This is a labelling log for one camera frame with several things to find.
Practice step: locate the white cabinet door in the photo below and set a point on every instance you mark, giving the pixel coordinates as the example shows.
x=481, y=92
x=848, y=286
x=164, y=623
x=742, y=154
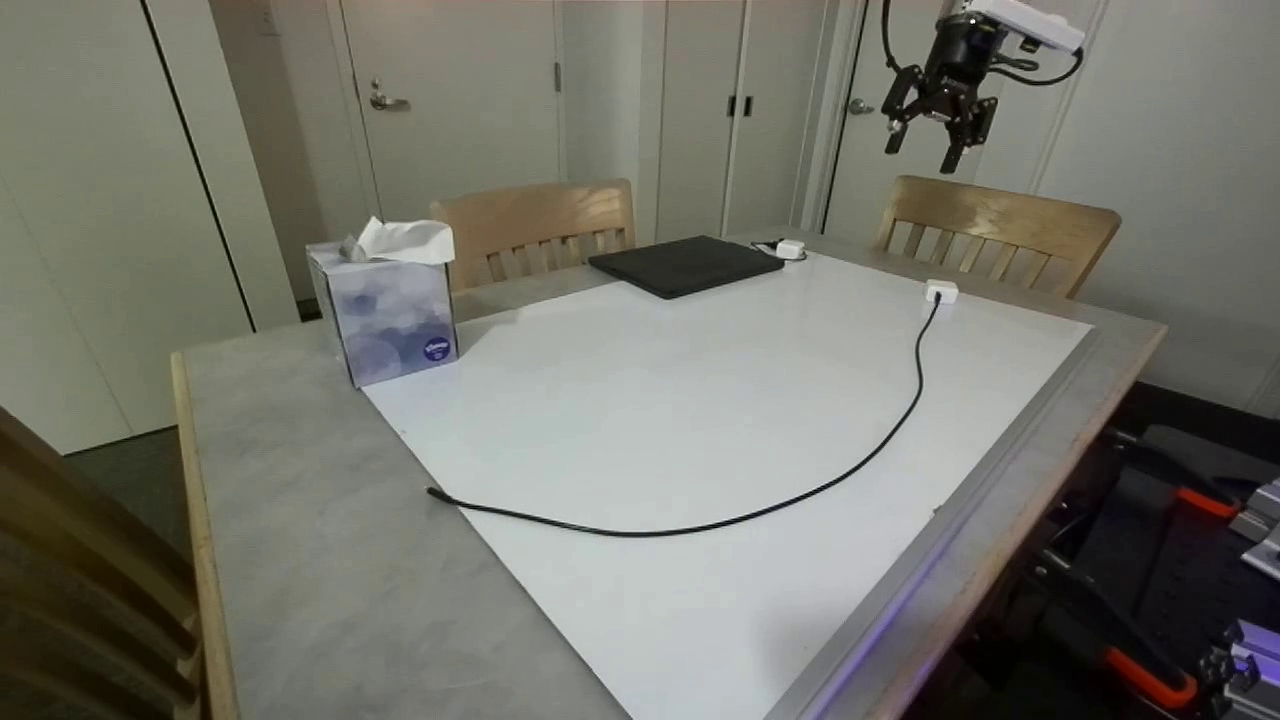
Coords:
x=786, y=122
x=695, y=122

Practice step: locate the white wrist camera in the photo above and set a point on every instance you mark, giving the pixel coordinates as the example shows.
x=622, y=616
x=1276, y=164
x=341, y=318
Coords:
x=1026, y=23

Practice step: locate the white tissue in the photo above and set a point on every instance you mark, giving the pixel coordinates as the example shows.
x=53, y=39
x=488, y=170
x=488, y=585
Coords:
x=406, y=241

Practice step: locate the black closed laptop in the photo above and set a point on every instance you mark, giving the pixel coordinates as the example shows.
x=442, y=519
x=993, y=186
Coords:
x=684, y=265

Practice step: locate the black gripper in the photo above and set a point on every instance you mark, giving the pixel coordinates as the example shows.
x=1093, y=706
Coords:
x=960, y=63

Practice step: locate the white whiteboard sheet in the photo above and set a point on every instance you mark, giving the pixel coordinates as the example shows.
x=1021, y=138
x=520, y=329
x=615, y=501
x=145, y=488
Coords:
x=695, y=402

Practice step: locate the blue patterned tissue box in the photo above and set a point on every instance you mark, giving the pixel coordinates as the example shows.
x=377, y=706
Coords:
x=393, y=323

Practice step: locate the wooden slat-back chair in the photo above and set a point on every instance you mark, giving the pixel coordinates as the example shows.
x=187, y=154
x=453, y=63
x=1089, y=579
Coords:
x=1003, y=212
x=83, y=602
x=532, y=212

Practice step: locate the white charger adapter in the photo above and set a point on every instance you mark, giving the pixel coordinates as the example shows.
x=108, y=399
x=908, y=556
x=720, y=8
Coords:
x=943, y=288

